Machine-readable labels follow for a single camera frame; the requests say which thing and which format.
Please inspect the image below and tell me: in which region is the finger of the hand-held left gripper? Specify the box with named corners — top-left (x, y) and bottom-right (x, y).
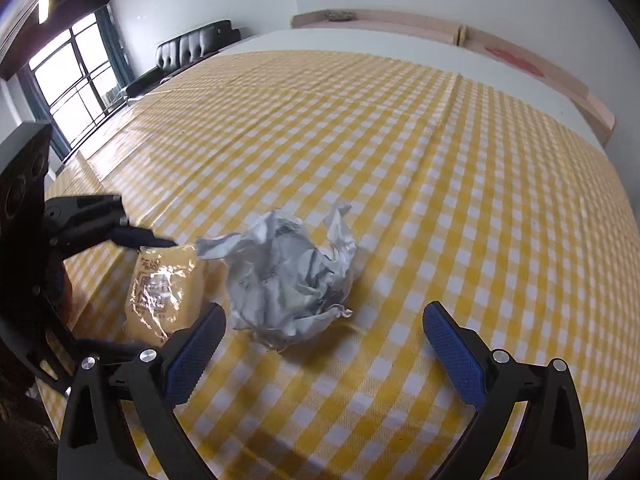
top-left (67, 335), bottom-right (145, 362)
top-left (106, 224), bottom-right (179, 249)

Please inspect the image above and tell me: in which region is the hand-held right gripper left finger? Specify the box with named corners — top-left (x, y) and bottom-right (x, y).
top-left (57, 302), bottom-right (228, 480)

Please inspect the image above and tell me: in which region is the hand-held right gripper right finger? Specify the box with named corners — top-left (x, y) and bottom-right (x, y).
top-left (422, 301), bottom-right (589, 480)

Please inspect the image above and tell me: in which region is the yellow snack wrapper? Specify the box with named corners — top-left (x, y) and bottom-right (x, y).
top-left (122, 244), bottom-right (209, 349)

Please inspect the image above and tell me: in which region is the paper ball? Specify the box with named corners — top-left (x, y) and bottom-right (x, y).
top-left (196, 201), bottom-right (357, 353)

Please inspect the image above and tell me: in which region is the black framed window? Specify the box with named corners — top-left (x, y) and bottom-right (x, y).
top-left (27, 12), bottom-right (127, 149)

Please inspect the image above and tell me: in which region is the dark curtain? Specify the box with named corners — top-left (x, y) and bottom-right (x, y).
top-left (96, 6), bottom-right (137, 87)

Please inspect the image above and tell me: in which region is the black leather sofa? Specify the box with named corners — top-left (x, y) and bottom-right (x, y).
top-left (125, 20), bottom-right (244, 107)

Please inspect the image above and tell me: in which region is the yellow checked tablecloth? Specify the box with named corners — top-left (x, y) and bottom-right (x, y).
top-left (37, 49), bottom-right (633, 480)

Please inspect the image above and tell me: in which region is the pink wooden headboard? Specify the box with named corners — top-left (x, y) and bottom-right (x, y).
top-left (459, 26), bottom-right (616, 147)
top-left (291, 8), bottom-right (469, 46)

